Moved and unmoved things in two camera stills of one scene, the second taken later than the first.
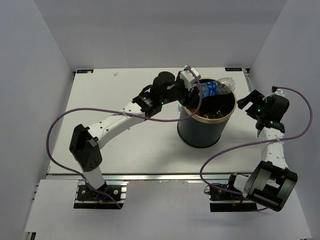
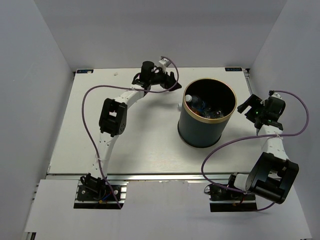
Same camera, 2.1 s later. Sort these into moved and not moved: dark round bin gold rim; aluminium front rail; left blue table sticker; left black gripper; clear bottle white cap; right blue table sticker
Moved: left black gripper; clear bottle white cap
Not moved: left blue table sticker; dark round bin gold rim; right blue table sticker; aluminium front rail
